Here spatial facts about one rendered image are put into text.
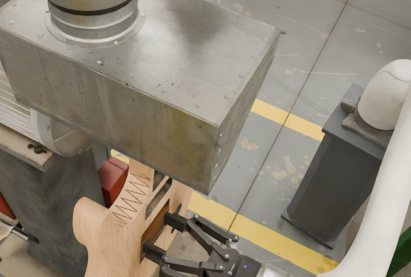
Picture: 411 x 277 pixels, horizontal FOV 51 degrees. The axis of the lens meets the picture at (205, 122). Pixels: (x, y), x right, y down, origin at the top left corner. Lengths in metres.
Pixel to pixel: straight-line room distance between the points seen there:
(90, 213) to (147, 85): 0.21
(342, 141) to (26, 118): 1.08
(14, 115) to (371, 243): 0.59
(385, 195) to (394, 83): 0.75
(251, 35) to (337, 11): 2.80
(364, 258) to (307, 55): 2.29
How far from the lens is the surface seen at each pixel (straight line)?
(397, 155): 0.80
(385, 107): 1.47
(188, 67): 0.47
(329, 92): 2.69
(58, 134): 0.76
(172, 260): 0.81
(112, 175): 1.46
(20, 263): 1.74
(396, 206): 0.72
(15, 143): 0.95
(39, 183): 1.10
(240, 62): 0.48
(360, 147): 1.55
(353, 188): 1.74
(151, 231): 0.82
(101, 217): 0.59
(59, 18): 0.51
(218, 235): 0.85
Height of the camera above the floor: 1.86
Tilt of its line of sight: 52 degrees down
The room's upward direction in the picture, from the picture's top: 7 degrees clockwise
